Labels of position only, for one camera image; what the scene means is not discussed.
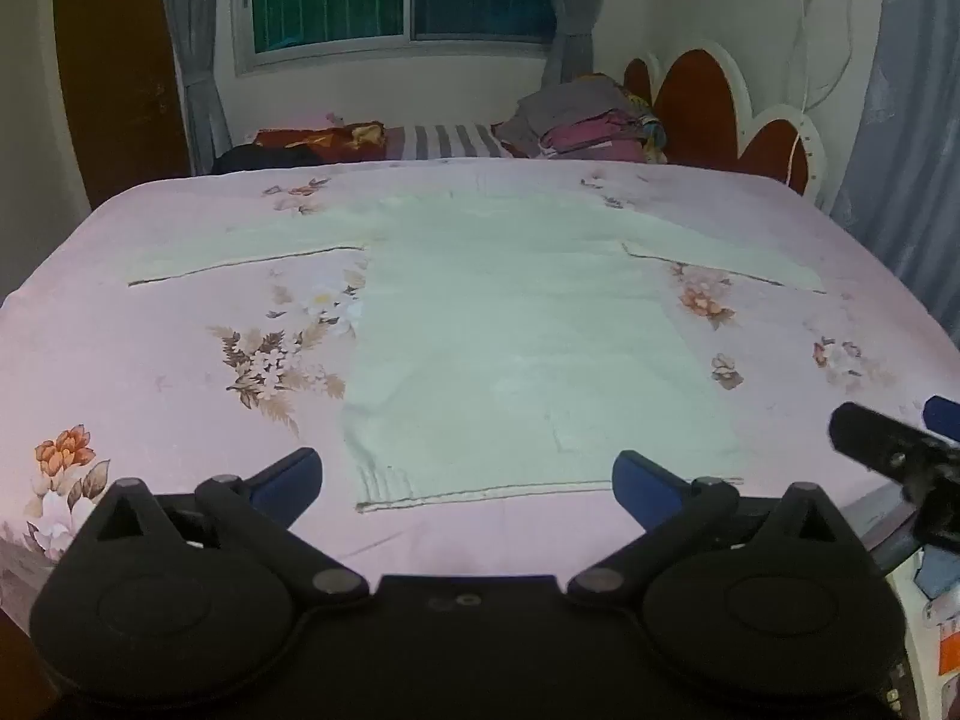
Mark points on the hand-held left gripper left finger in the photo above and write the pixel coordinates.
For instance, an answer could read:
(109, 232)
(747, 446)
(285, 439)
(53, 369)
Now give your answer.
(289, 474)

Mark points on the brown and white headboard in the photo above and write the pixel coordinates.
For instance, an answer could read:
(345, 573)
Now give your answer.
(701, 105)

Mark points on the pile of folded clothes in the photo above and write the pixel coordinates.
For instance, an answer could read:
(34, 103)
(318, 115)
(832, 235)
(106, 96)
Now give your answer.
(585, 124)

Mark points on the red patterned cloth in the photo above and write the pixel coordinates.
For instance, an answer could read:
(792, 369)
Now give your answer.
(322, 140)

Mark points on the white knitted sweater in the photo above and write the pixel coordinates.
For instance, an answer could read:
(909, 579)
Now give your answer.
(525, 345)

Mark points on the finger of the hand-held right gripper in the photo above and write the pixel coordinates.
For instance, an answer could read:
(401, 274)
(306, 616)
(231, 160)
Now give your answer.
(945, 418)
(870, 435)

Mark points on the black cloth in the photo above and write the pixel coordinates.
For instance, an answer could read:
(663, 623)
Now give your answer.
(251, 159)

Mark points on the light blue curtain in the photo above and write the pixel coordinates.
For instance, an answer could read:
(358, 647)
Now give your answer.
(911, 127)

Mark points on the grey striped pillow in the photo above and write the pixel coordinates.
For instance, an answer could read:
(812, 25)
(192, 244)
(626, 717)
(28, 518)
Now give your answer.
(442, 140)

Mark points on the grey curtain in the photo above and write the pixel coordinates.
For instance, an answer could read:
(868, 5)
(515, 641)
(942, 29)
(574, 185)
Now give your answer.
(195, 52)
(571, 7)

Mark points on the brown wooden door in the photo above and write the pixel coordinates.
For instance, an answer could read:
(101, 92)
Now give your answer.
(120, 75)

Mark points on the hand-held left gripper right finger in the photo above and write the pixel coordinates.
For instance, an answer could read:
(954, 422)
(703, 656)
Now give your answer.
(645, 484)

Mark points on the pink floral bedsheet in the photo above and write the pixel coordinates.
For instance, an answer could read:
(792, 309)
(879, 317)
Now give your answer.
(150, 330)

